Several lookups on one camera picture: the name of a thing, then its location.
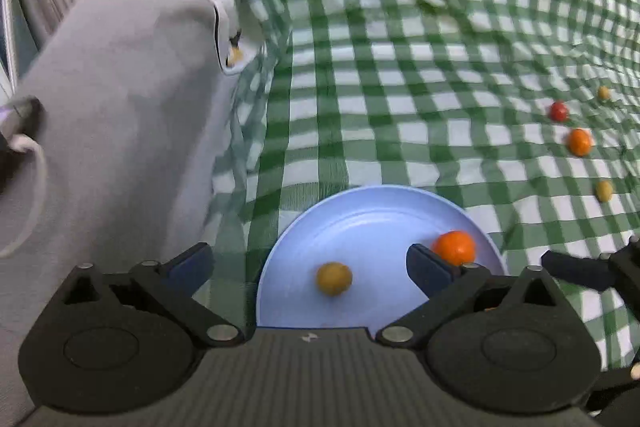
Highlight light blue plate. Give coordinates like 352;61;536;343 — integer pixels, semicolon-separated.
256;185;510;330

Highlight green white checked cloth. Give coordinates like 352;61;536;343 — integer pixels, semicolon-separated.
185;0;640;373

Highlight black smartphone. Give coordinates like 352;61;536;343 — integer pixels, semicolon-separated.
0;96;45;180

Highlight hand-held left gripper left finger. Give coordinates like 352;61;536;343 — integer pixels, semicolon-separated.
45;243;247;349

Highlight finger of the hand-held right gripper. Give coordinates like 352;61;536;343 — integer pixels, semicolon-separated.
541;249;617;292
608;235;640;303

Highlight grey sofa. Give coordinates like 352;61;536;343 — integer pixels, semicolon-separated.
0;0;241;427

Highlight white charging cable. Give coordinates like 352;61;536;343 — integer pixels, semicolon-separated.
0;134;49;258

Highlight small orange tangerine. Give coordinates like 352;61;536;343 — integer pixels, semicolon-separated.
568;129;593;156
431;231;476;267

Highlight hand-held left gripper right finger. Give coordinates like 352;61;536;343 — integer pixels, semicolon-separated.
375;243;574;349

